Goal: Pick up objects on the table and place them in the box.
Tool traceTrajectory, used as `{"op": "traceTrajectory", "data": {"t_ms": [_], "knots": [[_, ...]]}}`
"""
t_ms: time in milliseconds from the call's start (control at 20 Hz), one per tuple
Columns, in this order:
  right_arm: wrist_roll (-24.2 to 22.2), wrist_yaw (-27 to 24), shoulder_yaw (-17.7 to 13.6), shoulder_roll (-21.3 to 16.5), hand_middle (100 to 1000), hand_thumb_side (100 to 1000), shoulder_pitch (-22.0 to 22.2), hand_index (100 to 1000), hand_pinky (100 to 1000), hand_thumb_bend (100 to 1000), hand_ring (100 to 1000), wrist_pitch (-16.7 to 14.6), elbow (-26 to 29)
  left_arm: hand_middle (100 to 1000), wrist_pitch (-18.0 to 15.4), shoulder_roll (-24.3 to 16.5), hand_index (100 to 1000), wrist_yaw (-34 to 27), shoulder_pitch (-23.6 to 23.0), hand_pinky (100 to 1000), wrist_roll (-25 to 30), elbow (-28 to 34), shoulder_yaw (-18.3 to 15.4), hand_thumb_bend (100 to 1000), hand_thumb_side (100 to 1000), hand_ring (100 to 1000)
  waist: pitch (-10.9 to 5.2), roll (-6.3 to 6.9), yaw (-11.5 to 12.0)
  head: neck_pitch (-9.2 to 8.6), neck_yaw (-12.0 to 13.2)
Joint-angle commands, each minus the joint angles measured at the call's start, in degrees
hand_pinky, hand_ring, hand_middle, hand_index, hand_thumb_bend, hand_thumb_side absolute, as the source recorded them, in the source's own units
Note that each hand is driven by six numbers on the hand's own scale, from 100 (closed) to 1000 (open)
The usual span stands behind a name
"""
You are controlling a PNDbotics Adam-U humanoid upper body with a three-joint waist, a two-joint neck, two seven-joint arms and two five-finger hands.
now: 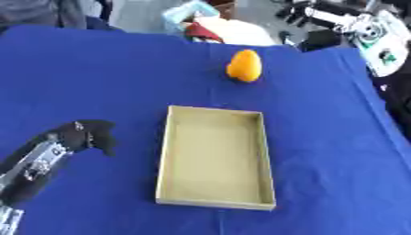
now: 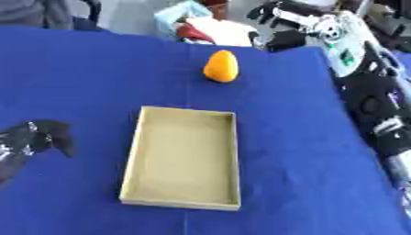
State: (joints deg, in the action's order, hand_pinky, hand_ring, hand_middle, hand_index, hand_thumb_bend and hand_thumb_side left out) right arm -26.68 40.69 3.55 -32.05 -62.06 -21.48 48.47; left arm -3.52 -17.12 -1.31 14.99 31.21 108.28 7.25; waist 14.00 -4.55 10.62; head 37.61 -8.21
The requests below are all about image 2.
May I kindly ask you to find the red cloth item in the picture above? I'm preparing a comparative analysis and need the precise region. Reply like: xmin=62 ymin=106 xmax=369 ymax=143
xmin=174 ymin=23 xmax=217 ymax=44

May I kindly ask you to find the black chair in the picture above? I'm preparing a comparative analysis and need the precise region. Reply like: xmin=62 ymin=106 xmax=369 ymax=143
xmin=71 ymin=0 xmax=105 ymax=32

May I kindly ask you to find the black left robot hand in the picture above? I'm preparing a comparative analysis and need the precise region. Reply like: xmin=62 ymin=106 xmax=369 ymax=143
xmin=0 ymin=119 xmax=77 ymax=187

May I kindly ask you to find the light blue bag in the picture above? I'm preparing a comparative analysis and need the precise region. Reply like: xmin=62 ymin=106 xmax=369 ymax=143
xmin=154 ymin=0 xmax=214 ymax=39

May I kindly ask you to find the tan cardboard box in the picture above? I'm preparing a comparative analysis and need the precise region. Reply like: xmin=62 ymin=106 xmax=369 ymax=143
xmin=117 ymin=106 xmax=243 ymax=212

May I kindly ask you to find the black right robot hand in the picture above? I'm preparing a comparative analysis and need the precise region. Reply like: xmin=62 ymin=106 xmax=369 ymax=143
xmin=247 ymin=0 xmax=325 ymax=53

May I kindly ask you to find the white bag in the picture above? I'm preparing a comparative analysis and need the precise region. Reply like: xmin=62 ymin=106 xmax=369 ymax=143
xmin=186 ymin=17 xmax=262 ymax=48

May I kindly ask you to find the orange toy mango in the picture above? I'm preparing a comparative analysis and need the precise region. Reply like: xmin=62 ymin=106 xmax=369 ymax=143
xmin=202 ymin=50 xmax=241 ymax=84

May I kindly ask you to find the person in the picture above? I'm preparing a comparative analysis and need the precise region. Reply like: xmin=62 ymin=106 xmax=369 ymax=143
xmin=0 ymin=0 xmax=76 ymax=30

